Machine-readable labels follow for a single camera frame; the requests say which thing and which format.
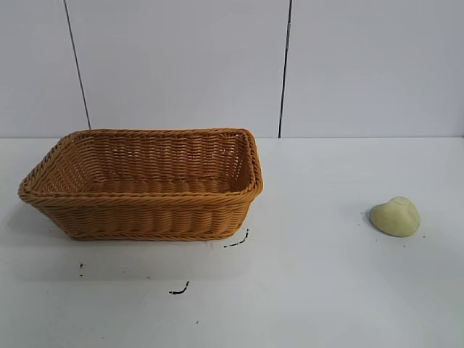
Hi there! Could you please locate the pale yellow egg yolk pastry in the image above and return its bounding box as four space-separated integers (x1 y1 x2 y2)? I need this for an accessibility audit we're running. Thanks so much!
369 196 422 238

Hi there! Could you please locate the brown woven wicker basket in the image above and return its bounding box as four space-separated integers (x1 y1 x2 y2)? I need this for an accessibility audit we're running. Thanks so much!
17 126 265 242

